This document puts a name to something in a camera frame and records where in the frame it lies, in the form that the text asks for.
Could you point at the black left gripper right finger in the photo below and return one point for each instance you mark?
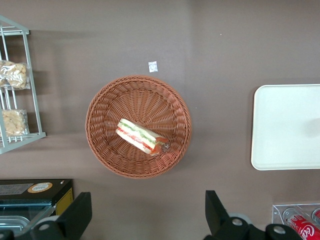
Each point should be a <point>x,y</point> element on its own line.
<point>220,220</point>

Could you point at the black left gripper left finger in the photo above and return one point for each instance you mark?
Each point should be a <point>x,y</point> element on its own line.
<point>75,215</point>

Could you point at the triangle sandwich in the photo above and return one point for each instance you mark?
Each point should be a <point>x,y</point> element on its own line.
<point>135,136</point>

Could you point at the steel warmer tray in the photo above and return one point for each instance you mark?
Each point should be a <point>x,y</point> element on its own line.
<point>12,222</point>

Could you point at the brown round wicker basket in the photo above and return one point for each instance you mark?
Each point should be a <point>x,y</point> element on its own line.
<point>112,155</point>

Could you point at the cream plastic tray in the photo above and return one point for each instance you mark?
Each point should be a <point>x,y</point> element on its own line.
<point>280,130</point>

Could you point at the black glass food warmer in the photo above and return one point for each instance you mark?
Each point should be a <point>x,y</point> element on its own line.
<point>25,200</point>

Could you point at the clear acrylic bottle rack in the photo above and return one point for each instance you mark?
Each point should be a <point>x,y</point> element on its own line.
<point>276,215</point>

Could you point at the red cola bottle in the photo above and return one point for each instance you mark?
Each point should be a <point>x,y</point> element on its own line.
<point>300,223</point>

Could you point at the clear bag of puffed snacks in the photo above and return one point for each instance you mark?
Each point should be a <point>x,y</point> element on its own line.
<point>15,75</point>
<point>13,122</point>

